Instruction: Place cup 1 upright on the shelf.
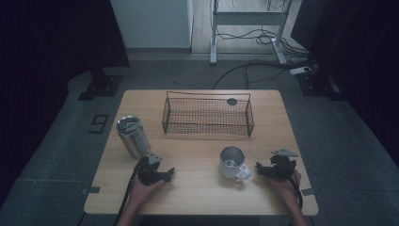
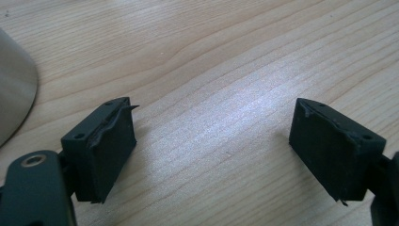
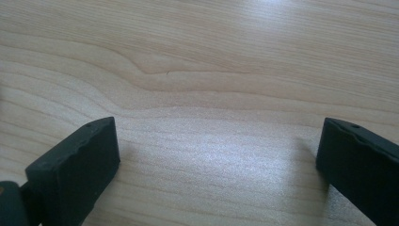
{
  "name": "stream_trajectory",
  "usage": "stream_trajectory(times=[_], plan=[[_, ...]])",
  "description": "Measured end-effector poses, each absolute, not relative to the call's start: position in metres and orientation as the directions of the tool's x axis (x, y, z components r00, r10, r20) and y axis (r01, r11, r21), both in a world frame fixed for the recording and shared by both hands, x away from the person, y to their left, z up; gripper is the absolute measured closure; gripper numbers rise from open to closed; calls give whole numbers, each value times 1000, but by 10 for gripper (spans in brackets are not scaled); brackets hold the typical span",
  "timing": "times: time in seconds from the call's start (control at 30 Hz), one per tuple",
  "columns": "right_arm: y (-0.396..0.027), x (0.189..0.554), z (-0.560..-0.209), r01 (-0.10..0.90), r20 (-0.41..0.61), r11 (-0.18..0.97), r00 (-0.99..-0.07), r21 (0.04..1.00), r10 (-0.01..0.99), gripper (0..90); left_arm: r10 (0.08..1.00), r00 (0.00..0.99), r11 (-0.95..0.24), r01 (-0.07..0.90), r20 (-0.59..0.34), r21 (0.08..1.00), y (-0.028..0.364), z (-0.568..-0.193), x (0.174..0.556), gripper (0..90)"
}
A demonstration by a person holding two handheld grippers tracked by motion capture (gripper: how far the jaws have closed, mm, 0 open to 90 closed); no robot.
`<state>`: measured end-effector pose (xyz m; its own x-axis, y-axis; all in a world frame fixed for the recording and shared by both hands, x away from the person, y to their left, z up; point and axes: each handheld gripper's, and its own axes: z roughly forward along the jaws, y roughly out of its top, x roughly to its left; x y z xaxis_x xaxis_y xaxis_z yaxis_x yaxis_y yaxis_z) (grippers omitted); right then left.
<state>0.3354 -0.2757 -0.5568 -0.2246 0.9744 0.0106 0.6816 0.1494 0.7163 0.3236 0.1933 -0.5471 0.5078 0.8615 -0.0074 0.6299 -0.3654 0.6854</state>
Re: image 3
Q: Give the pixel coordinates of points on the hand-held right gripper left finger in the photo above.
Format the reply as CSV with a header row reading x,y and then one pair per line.
x,y
75,166

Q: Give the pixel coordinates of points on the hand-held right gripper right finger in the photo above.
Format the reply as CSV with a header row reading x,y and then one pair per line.
x,y
360,163

